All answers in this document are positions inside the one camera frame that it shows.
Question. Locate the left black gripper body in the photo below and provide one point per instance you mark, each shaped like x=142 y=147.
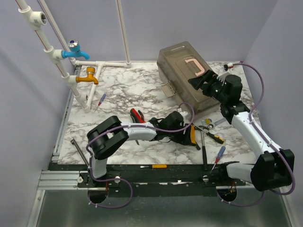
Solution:
x=174 y=136

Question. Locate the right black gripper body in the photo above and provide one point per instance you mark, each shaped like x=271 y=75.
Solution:
x=214 y=88

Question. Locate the beige translucent tool box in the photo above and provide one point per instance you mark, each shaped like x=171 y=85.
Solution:
x=176 y=65

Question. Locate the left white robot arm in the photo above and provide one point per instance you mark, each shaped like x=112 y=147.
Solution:
x=107 y=137

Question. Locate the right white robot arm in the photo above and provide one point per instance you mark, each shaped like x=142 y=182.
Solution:
x=274 y=165

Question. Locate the green stubby screwdriver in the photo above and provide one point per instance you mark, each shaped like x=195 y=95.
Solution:
x=153 y=120

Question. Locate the red black pliers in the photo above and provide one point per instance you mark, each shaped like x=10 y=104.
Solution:
x=137 y=116

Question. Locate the silver ratchet wrench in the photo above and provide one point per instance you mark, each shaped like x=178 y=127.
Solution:
x=216 y=123

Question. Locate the yellow black screwdriver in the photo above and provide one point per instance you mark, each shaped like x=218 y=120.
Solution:
x=216 y=138

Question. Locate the blue red screwdriver right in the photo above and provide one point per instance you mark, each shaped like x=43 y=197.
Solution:
x=218 y=157

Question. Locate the blue red screwdriver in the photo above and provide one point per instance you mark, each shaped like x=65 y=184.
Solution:
x=100 y=101
x=218 y=157

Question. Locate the blue red screwdriver left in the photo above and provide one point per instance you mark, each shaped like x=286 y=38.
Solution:
x=100 y=101

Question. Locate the orange water tap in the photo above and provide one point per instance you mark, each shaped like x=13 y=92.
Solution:
x=90 y=71

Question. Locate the metal socket wrench bar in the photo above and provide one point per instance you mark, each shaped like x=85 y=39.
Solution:
x=75 y=144

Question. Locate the blue water tap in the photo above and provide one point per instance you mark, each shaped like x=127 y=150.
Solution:
x=75 y=51

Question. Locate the black handle long hammer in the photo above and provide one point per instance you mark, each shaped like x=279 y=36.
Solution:
x=204 y=155

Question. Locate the orange handle screwdriver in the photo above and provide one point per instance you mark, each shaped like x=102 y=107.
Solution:
x=158 y=166

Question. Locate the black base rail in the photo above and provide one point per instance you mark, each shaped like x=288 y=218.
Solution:
x=128 y=181

